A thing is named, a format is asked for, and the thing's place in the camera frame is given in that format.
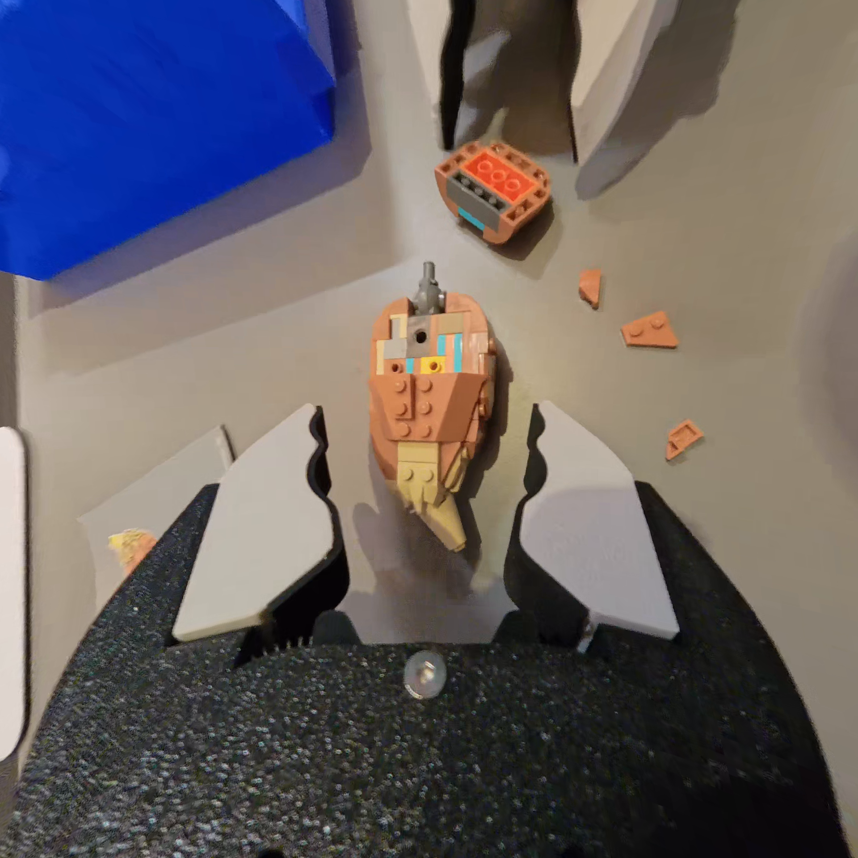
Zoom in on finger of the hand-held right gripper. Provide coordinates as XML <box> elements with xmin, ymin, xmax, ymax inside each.
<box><xmin>568</xmin><ymin>0</ymin><xmax>676</xmax><ymax>165</ymax></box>
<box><xmin>394</xmin><ymin>0</ymin><xmax>481</xmax><ymax>152</ymax></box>

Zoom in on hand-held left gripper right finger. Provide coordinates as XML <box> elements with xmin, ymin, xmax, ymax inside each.
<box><xmin>505</xmin><ymin>399</ymin><xmax>681</xmax><ymax>642</ymax></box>

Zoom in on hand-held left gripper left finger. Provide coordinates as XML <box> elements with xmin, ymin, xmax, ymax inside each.
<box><xmin>171</xmin><ymin>402</ymin><xmax>351</xmax><ymax>643</ymax></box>

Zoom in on grey instruction booklet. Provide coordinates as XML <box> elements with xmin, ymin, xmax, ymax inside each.
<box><xmin>77</xmin><ymin>425</ymin><xmax>236</xmax><ymax>577</ymax></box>

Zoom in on orange brick shell cover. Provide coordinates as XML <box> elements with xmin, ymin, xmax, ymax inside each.
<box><xmin>434</xmin><ymin>141</ymin><xmax>554</xmax><ymax>248</ymax></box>

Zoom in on orange brick claw model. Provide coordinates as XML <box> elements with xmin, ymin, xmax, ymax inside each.
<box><xmin>369</xmin><ymin>263</ymin><xmax>500</xmax><ymax>552</ymax></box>

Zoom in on orange wedge plate brick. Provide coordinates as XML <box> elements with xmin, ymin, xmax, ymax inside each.
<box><xmin>620</xmin><ymin>310</ymin><xmax>679</xmax><ymax>349</ymax></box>

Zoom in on blue plastic bin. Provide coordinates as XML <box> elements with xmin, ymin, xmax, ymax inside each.
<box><xmin>0</xmin><ymin>0</ymin><xmax>336</xmax><ymax>281</ymax></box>

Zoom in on grey desk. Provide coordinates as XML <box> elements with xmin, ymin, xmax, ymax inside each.
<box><xmin>0</xmin><ymin>0</ymin><xmax>858</xmax><ymax>832</ymax></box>

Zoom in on orange square tile brick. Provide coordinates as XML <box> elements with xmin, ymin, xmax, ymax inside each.
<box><xmin>665</xmin><ymin>420</ymin><xmax>705</xmax><ymax>462</ymax></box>

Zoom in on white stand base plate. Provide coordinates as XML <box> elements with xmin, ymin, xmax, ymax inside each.
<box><xmin>0</xmin><ymin>427</ymin><xmax>31</xmax><ymax>761</ymax></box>

